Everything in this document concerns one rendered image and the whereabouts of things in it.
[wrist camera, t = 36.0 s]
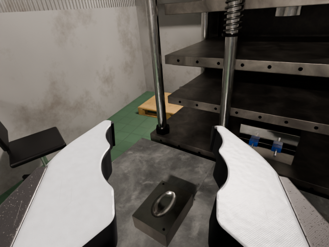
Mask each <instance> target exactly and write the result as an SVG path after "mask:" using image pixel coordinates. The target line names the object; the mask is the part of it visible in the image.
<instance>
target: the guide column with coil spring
mask: <svg viewBox="0 0 329 247"><path fill-rule="evenodd" d="M240 3H242V0H236V1H232V2H228V6H230V5H235V4H240ZM236 10H241V6H238V7H233V8H228V9H227V12H231V11H236ZM240 14H241V12H238V13H233V14H228V15H227V18H230V17H236V16H240ZM236 22H240V18H238V19H233V20H227V21H226V23H227V24H230V23H236ZM237 27H239V24H237V25H230V26H226V29H232V28H237ZM226 33H239V30H234V31H226ZM237 43H238V36H237V37H225V48H224V62H223V75H222V89H221V102H220V115H219V126H223V127H225V128H226V129H228V130H229V123H230V113H231V104H232V95H233V85H234V75H235V62H236V53H237Z"/></svg>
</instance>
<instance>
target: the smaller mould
mask: <svg viewBox="0 0 329 247"><path fill-rule="evenodd" d="M192 206H193V200H192V193H190V192H187V191H185V190H183V189H181V188H178V187H176V186H174V185H172V184H169V183H167V182H165V181H163V180H162V181H161V182H160V183H159V184H158V185H157V187H156V188H155V189H154V190H153V191H152V193H151V194H150V195H149V196H148V197H147V198H146V200H145V201H144V202H143V203H142V204H141V205H140V207H139V208H138V209H137V210H136V211H135V212H134V214H133V215H132V218H133V222H134V226H135V227H136V228H137V229H139V230H140V231H142V232H143V233H145V234H147V235H148V236H150V237H151V238H153V239H154V240H156V241H157V242H159V243H161V244H162V245H164V246H165V247H168V245H169V244H170V242H171V240H172V239H173V237H174V235H175V234H176V232H177V230H178V229H179V227H180V225H181V224H182V222H183V220H184V219H185V217H186V215H187V214H188V212H189V210H190V209H191V207H192Z"/></svg>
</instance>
